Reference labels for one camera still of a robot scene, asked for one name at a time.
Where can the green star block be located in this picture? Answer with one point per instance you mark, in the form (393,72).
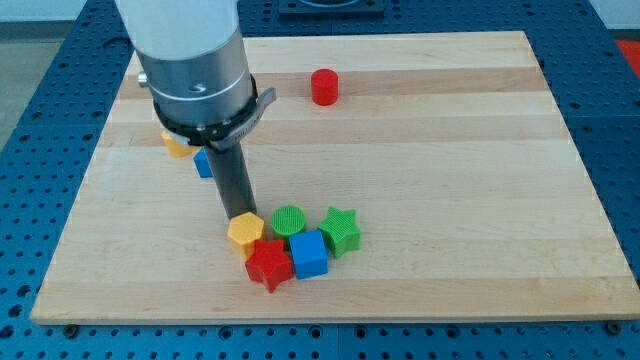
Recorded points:
(340,231)

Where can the red cylinder block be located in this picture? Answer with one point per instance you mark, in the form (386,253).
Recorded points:
(324,87)

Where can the red star block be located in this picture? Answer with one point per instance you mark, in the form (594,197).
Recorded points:
(269,264)

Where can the green cylinder block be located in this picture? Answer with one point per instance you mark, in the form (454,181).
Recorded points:
(288,220)

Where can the blue block behind rod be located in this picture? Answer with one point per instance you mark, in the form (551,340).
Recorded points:
(202,165)

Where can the yellow heart block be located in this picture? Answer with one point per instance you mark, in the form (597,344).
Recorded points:
(176,149)

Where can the blue cube block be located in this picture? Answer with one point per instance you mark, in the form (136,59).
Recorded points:
(309,254)

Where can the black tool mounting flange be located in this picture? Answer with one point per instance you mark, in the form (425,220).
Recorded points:
(221,133)

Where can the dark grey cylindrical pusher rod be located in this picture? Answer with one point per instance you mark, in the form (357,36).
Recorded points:
(232,180)

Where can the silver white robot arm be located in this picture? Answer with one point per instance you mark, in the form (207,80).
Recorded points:
(195,66)

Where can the yellow hexagon block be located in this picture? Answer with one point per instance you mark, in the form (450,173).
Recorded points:
(243,231)

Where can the light wooden board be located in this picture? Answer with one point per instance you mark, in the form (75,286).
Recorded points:
(473,202)

